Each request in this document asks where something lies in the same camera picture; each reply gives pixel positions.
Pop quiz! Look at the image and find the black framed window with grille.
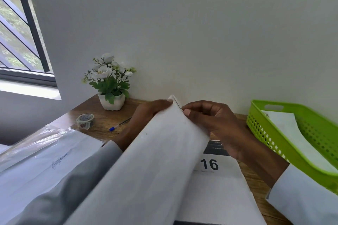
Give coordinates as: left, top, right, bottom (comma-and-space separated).
0, 0, 57, 88

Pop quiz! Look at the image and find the person's right forearm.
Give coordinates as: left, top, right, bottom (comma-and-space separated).
237, 149, 338, 225

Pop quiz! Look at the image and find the green plastic basket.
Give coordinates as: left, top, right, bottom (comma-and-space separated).
246, 99, 338, 195

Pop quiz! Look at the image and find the stack of printed papers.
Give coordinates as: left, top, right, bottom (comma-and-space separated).
173, 139, 267, 225

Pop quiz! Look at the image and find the person's right hand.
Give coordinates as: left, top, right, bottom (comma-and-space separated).
181, 100, 255, 162

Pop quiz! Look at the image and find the blue ballpoint pen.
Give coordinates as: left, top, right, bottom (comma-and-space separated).
109, 117, 132, 132

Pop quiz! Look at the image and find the patterned tape roll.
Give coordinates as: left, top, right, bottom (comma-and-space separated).
76, 113, 95, 130

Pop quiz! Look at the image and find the plastic-wrapped white envelope pack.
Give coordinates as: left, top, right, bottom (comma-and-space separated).
0, 124, 105, 225

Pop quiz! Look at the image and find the person's left forearm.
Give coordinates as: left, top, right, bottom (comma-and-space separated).
5, 139, 123, 225

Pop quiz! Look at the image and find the person's left hand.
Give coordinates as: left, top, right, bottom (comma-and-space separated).
113, 99, 174, 152

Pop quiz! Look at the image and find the long white envelope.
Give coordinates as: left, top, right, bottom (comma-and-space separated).
261, 110, 338, 174
63, 95, 211, 225

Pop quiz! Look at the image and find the potted white flower plant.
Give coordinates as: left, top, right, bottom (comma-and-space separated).
82, 52, 137, 111

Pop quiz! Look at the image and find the white window sill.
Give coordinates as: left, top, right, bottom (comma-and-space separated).
0, 79, 62, 101

